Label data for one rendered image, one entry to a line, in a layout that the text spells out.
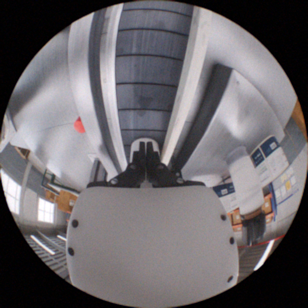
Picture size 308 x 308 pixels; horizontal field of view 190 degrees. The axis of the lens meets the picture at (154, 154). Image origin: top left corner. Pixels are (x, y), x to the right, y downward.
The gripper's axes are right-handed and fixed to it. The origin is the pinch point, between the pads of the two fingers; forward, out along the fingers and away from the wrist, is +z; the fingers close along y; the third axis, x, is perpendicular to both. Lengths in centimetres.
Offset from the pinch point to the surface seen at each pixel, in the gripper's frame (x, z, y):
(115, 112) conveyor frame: 4.5, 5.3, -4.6
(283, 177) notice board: -67, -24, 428
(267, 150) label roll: 2.0, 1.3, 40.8
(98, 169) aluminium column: -13.9, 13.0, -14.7
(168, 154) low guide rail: -1.4, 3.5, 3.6
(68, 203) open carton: -126, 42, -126
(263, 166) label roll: -3.4, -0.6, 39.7
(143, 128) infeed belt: 1.7, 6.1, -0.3
